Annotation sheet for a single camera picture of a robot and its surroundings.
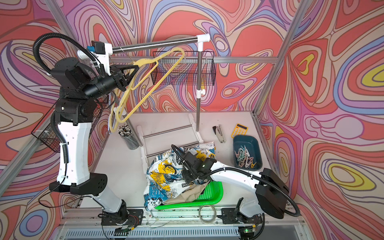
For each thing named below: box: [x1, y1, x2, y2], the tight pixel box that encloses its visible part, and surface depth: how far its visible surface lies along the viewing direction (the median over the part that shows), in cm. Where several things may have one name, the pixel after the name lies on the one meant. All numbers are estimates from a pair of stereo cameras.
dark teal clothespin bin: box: [233, 135, 263, 171], surface depth 97 cm
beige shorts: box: [162, 180, 210, 205], surface depth 74 cm
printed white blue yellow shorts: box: [144, 141, 217, 212], surface depth 74 cm
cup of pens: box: [117, 123, 140, 150], surface depth 93 cm
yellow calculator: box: [231, 123, 249, 139], surface depth 110 cm
